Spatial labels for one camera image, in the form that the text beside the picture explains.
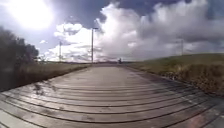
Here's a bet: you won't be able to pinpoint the grassy embankment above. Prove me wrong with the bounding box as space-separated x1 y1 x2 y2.
123 53 224 97

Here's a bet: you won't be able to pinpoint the thin pole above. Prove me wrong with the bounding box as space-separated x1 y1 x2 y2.
58 40 63 63

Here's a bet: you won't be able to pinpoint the grass field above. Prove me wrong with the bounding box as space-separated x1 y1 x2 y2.
0 61 92 92

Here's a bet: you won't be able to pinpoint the tall street lamp post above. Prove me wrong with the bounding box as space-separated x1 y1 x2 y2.
90 27 100 64

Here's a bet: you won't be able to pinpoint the dark bushes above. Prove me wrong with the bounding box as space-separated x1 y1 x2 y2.
0 27 40 72

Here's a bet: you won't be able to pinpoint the wooden plank boardwalk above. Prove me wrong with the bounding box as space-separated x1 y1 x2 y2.
0 63 224 128

